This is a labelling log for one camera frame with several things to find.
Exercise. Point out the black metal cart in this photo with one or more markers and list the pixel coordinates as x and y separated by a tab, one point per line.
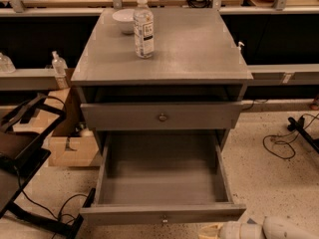
21	156

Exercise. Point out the cardboard box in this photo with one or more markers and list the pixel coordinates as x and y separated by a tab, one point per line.
71	143

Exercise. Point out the grey wooden drawer cabinet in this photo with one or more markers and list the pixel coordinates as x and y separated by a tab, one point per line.
192	48

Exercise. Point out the black stand foot right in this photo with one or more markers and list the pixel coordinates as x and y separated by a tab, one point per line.
299	126

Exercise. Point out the grey top drawer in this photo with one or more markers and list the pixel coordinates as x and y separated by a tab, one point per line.
161	108

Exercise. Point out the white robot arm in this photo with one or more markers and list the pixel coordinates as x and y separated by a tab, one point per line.
273	227

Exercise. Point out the clear plastic water bottle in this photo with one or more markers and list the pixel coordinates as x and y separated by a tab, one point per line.
144	29

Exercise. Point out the small white spray bottle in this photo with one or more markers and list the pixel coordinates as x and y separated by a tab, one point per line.
240	46

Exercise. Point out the small clear pump bottle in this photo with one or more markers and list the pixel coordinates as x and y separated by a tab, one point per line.
59	64

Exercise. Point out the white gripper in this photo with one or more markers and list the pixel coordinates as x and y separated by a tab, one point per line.
236	231

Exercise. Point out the white ceramic bowl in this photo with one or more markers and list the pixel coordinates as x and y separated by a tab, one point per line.
125	20

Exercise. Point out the grey drawer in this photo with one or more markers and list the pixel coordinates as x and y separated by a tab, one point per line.
157	177
161	108

